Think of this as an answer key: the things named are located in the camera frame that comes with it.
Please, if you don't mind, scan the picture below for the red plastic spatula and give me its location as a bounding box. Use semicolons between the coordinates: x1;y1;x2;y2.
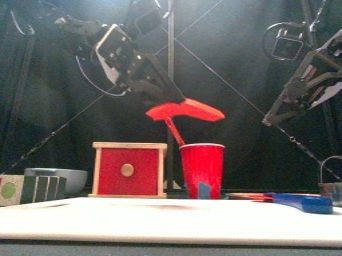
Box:
146;97;227;147

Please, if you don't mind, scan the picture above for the grey bowl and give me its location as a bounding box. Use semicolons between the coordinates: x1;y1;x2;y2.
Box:
23;167;90;196

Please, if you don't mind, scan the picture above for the red wooden box with knob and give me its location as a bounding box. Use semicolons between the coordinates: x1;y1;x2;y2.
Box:
88;141;168;199

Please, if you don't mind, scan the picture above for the small metal bucket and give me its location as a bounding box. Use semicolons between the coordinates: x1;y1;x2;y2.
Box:
317;155;342;208

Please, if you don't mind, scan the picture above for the red plastic cup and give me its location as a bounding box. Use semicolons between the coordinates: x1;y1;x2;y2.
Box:
178;142;227;200

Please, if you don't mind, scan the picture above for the flat orange toy piece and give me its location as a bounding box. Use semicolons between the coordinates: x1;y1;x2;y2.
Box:
226;192;275;202

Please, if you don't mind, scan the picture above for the white cutting board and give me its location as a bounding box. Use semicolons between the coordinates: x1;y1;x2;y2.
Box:
0;196;342;248

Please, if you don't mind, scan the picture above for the green white sliced toy block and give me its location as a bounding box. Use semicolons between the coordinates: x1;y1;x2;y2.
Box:
0;174;68;208

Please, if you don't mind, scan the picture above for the vertical metal frame pole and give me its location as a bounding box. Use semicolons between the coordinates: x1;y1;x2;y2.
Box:
164;0;176;191

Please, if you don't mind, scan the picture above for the diagonal frame brace wire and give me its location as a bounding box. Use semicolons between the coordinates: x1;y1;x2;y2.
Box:
159;26;342;183
0;0;226;174

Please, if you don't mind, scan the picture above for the white cable loop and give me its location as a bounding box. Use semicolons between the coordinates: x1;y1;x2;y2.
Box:
74;54;130;98

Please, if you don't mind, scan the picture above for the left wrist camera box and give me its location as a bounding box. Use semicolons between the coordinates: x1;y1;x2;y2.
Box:
53;15;112;62

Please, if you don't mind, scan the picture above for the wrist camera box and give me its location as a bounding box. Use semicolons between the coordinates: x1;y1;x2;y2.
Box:
270;27;306;62
53;15;112;62

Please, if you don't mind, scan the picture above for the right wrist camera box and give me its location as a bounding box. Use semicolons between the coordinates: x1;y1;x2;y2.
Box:
270;27;306;62

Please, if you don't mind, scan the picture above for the blue toy tool handle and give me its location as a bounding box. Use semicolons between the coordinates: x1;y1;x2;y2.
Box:
265;192;334;215

